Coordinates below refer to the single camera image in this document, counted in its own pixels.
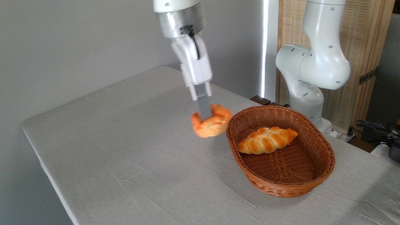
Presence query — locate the black cable bundle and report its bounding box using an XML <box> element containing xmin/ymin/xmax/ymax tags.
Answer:
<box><xmin>346</xmin><ymin>119</ymin><xmax>400</xmax><ymax>148</ymax></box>

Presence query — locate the brown wicker oval basket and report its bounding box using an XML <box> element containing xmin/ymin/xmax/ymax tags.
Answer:
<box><xmin>226</xmin><ymin>105</ymin><xmax>336</xmax><ymax>198</ymax></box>

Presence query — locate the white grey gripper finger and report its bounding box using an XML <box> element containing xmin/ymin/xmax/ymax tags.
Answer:
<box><xmin>189</xmin><ymin>81</ymin><xmax>213</xmax><ymax>121</ymax></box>

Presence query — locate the white power strip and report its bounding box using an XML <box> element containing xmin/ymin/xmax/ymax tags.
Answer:
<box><xmin>331</xmin><ymin>125</ymin><xmax>357</xmax><ymax>143</ymax></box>

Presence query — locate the orange muffin bread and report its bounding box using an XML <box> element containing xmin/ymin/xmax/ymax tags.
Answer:
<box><xmin>190</xmin><ymin>104</ymin><xmax>233</xmax><ymax>138</ymax></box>

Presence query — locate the grey tablecloth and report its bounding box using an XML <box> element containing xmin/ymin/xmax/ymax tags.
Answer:
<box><xmin>21</xmin><ymin>66</ymin><xmax>400</xmax><ymax>225</ymax></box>

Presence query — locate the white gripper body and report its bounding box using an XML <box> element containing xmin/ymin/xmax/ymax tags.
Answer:
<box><xmin>171</xmin><ymin>32</ymin><xmax>213</xmax><ymax>88</ymax></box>

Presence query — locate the dark brown wooden furniture piece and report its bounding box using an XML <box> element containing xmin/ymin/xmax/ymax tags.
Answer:
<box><xmin>250</xmin><ymin>95</ymin><xmax>291</xmax><ymax>108</ymax></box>

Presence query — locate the grey box device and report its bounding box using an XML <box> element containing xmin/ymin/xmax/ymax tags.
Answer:
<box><xmin>388</xmin><ymin>139</ymin><xmax>400</xmax><ymax>163</ymax></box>

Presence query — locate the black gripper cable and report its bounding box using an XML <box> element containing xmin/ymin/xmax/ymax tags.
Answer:
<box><xmin>180</xmin><ymin>25</ymin><xmax>201</xmax><ymax>60</ymax></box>

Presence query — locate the braided golden bread loaf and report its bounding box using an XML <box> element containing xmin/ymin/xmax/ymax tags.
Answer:
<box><xmin>237</xmin><ymin>126</ymin><xmax>298</xmax><ymax>155</ymax></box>

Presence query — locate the dark metal screen hinge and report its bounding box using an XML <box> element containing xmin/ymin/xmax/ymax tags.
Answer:
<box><xmin>358</xmin><ymin>67</ymin><xmax>379</xmax><ymax>85</ymax></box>

